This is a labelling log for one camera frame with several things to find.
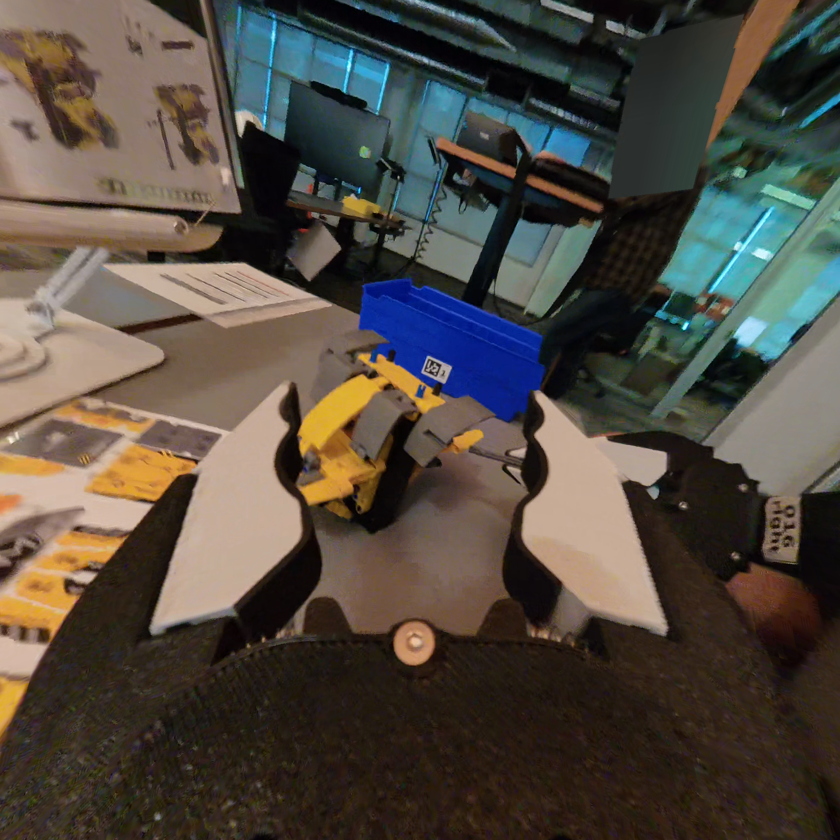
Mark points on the black computer monitor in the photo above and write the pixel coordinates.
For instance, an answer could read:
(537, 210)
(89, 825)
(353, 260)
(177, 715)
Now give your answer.
(334, 138)

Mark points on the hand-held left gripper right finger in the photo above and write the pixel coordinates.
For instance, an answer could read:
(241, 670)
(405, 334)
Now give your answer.
(590, 538)

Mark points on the open laptop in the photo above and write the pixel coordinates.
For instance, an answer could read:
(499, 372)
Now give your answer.
(485, 134)

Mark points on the yellow sticker sheet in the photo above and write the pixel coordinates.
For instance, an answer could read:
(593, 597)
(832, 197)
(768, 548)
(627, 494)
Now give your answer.
(79, 472)

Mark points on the open instruction booklet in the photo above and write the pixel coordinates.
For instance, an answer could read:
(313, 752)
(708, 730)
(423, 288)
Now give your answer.
(98, 98)

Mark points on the black office chair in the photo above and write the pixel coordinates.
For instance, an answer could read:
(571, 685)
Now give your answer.
(272, 184)

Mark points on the blue plastic bin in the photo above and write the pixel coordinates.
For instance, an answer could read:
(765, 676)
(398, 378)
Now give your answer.
(472, 341)

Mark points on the person's right hand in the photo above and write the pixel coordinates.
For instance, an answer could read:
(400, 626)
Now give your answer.
(778, 610)

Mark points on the standing desk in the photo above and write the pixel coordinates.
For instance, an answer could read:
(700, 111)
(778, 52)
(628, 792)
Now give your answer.
(489, 169)

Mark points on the dark bag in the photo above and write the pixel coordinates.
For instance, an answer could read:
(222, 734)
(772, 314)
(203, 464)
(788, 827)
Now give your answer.
(568, 177)

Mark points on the yellow toy brick vehicle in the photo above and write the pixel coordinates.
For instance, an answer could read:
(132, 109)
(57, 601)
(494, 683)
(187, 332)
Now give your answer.
(341, 426)

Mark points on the yellow box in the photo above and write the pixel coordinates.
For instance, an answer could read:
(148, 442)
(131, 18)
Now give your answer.
(361, 207)

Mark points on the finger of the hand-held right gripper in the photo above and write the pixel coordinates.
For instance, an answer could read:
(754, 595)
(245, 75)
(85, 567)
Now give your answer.
(636, 466)

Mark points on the white book stand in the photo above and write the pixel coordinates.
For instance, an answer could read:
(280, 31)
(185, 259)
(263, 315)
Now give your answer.
(85, 354)

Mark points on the printed paper sheet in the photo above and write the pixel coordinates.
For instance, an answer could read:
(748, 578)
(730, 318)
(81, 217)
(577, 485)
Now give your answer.
(216, 292)

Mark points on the wooden desk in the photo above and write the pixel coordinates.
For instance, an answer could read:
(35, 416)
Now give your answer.
(328, 210)

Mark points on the hanging white paper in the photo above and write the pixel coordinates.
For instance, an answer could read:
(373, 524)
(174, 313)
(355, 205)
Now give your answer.
(313, 249)

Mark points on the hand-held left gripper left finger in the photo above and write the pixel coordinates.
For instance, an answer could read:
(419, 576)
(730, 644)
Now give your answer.
(229, 525)

